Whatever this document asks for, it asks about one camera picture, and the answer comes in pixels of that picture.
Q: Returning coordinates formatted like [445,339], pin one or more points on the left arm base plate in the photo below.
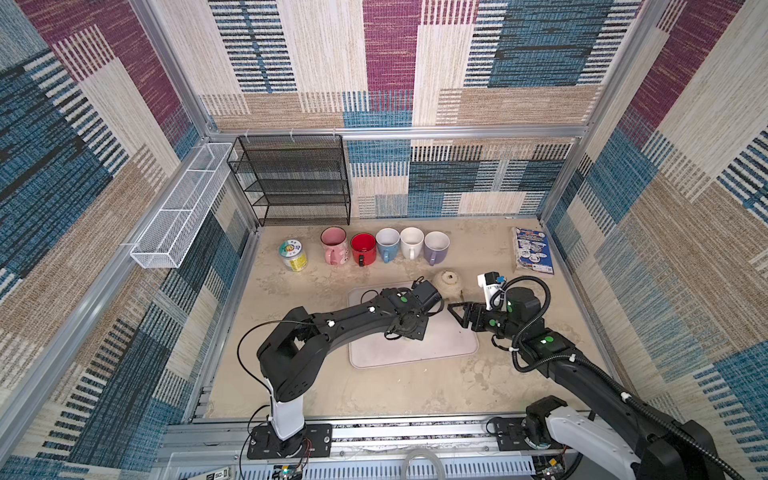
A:
[312,441]

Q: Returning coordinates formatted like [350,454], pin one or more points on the black wire shelf rack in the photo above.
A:
[294,180]

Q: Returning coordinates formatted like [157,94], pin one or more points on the yellow green labelled can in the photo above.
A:
[293,254]

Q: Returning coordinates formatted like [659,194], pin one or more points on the white mesh wall basket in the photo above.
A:
[167,239]

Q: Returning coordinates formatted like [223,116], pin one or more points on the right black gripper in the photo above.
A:
[475,310]

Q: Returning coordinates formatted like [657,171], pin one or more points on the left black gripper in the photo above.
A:
[419,333]

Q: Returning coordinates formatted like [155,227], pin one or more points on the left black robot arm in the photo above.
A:
[292,355]

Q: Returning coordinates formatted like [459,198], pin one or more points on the blue mug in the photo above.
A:
[387,241]

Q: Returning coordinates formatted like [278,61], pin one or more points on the pink ghost pattern mug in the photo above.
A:
[335,244]

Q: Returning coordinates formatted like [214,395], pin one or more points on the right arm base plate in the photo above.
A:
[518,433]

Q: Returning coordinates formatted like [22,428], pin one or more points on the white plastic tray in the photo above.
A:
[443,338]

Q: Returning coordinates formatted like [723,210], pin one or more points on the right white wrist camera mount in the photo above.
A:
[492,284]

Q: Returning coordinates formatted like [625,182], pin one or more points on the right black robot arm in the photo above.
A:
[638,442]

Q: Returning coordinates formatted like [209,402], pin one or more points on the white mug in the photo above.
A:
[411,242]

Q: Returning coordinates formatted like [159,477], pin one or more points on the purple mug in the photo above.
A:
[436,246]

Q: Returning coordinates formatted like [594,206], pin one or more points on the red mug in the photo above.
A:
[364,249]

